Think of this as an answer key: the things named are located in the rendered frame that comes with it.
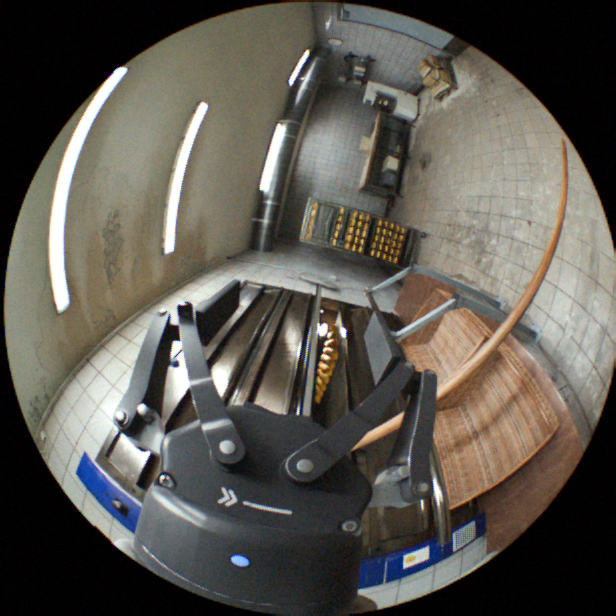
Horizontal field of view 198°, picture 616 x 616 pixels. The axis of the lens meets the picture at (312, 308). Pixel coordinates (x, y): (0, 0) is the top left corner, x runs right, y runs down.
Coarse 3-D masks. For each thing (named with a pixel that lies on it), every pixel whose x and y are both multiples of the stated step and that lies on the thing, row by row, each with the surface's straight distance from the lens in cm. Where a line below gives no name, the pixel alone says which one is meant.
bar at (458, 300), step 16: (400, 272) 121; (416, 272) 124; (432, 272) 127; (368, 288) 118; (464, 288) 145; (448, 304) 80; (464, 304) 84; (480, 304) 90; (496, 304) 178; (432, 320) 79; (496, 320) 104; (400, 336) 77; (528, 336) 162; (432, 448) 47; (432, 464) 46; (432, 480) 46; (432, 496) 46; (448, 512) 45; (448, 528) 45
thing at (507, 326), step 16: (560, 208) 69; (560, 224) 64; (544, 256) 55; (544, 272) 53; (528, 288) 50; (528, 304) 49; (512, 320) 47; (496, 336) 46; (480, 352) 46; (464, 368) 46; (448, 384) 46; (400, 416) 51; (368, 432) 57; (384, 432) 53
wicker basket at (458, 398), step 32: (512, 352) 101; (480, 384) 111; (512, 384) 100; (448, 416) 110; (480, 416) 109; (512, 416) 99; (544, 416) 77; (480, 448) 108; (512, 448) 99; (448, 480) 95; (480, 480) 104
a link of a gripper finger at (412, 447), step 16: (432, 384) 14; (416, 400) 13; (432, 400) 13; (416, 416) 12; (432, 416) 12; (400, 432) 13; (416, 432) 11; (432, 432) 11; (400, 448) 11; (416, 448) 10; (400, 464) 11; (416, 464) 10; (416, 480) 10; (416, 496) 9
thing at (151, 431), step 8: (144, 408) 10; (144, 416) 10; (152, 416) 10; (144, 424) 10; (152, 424) 10; (160, 424) 10; (144, 432) 10; (152, 432) 10; (160, 432) 10; (128, 440) 11; (136, 440) 10; (144, 440) 10; (152, 440) 10; (160, 440) 10; (144, 448) 11; (152, 448) 10
